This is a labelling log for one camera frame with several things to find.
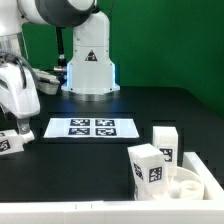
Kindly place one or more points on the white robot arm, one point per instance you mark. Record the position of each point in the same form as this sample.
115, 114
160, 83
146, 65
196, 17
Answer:
90, 73

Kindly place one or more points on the white L-shaped fence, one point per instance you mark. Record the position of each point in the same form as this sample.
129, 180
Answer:
209, 210

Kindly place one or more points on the white marker sheet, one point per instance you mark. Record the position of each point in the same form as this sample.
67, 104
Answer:
91, 128

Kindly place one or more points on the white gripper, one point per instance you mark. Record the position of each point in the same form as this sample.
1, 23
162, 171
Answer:
18, 95

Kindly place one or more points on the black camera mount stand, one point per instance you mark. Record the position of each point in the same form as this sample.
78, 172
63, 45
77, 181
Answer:
61, 56

